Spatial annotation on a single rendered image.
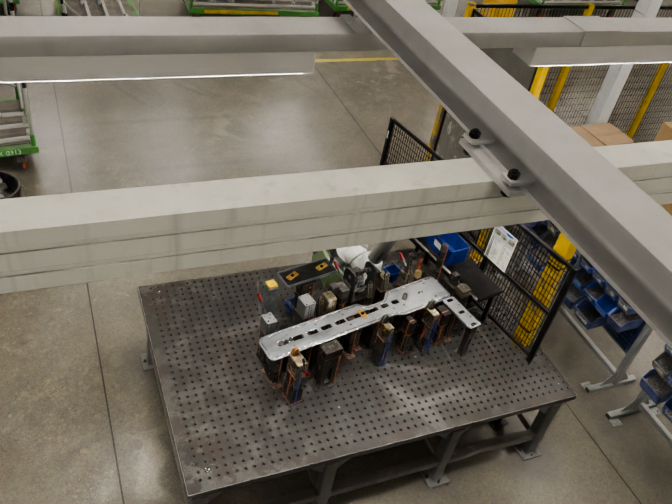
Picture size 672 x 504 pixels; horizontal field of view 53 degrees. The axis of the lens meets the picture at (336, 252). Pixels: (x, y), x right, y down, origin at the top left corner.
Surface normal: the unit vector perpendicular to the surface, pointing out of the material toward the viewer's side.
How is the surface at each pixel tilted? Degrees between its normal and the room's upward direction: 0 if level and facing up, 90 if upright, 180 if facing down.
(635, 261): 90
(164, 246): 90
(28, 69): 90
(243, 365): 0
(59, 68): 90
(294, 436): 0
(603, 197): 0
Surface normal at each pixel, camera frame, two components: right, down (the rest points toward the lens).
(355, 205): 0.36, 0.64
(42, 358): 0.15, -0.76
